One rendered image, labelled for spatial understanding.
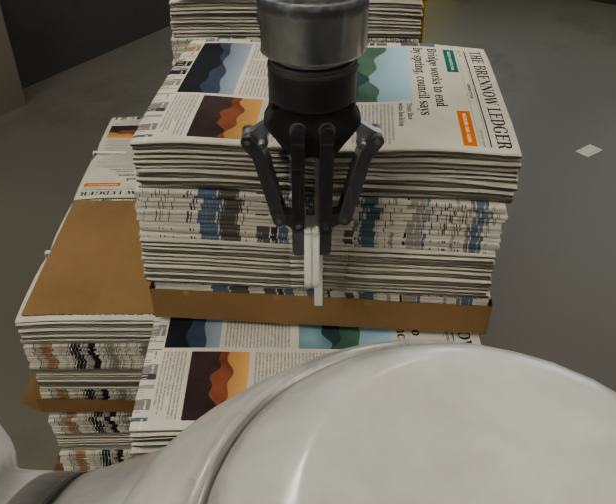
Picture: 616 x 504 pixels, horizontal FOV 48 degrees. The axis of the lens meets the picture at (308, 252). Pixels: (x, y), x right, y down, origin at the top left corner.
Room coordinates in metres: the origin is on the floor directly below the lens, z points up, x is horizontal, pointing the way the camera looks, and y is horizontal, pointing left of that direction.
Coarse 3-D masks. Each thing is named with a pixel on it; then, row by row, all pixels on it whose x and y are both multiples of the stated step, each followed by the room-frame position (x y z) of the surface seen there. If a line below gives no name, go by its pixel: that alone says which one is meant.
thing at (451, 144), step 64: (384, 64) 0.78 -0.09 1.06; (448, 64) 0.78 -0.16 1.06; (384, 128) 0.62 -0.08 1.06; (448, 128) 0.61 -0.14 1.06; (512, 128) 0.61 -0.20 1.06; (384, 192) 0.57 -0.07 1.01; (448, 192) 0.57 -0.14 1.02; (512, 192) 0.56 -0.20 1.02; (384, 256) 0.56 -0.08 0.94; (448, 256) 0.56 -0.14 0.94
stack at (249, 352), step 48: (192, 336) 0.56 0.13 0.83; (240, 336) 0.56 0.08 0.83; (288, 336) 0.56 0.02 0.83; (336, 336) 0.56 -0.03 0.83; (384, 336) 0.56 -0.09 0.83; (432, 336) 0.56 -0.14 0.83; (144, 384) 0.49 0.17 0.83; (192, 384) 0.49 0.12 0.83; (240, 384) 0.49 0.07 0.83; (144, 432) 0.43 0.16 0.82
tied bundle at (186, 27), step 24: (192, 0) 1.02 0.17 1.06; (216, 0) 1.02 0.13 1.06; (240, 0) 1.02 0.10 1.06; (384, 0) 1.02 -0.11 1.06; (408, 0) 1.02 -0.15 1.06; (192, 24) 1.02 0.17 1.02; (216, 24) 1.02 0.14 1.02; (240, 24) 1.02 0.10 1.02; (384, 24) 1.01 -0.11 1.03; (408, 24) 1.01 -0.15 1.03
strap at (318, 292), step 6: (318, 162) 0.57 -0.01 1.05; (318, 168) 0.57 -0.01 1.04; (318, 174) 0.57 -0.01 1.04; (318, 180) 0.57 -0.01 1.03; (318, 186) 0.57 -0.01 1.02; (318, 192) 0.57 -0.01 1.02; (318, 198) 0.57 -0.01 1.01; (318, 204) 0.57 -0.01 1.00; (318, 210) 0.57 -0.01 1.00; (318, 288) 0.57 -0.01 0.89; (318, 294) 0.57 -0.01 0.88; (318, 300) 0.57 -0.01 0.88
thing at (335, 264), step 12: (348, 144) 0.59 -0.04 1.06; (336, 156) 0.58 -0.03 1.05; (348, 156) 0.58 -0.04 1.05; (312, 168) 0.58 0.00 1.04; (336, 168) 0.58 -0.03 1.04; (348, 168) 0.58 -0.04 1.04; (312, 180) 0.58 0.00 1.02; (336, 180) 0.58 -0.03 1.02; (312, 192) 0.58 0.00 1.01; (336, 192) 0.58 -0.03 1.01; (312, 204) 0.58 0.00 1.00; (336, 204) 0.58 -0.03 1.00; (336, 228) 0.57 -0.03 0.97; (348, 228) 0.57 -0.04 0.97; (336, 240) 0.57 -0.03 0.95; (336, 252) 0.57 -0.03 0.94; (300, 264) 0.57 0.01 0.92; (324, 264) 0.57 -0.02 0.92; (336, 264) 0.57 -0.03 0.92; (300, 276) 0.57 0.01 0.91; (324, 276) 0.57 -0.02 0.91; (336, 276) 0.57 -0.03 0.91; (300, 288) 0.57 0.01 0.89; (312, 288) 0.57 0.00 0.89; (324, 288) 0.57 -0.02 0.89; (336, 288) 0.57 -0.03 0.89
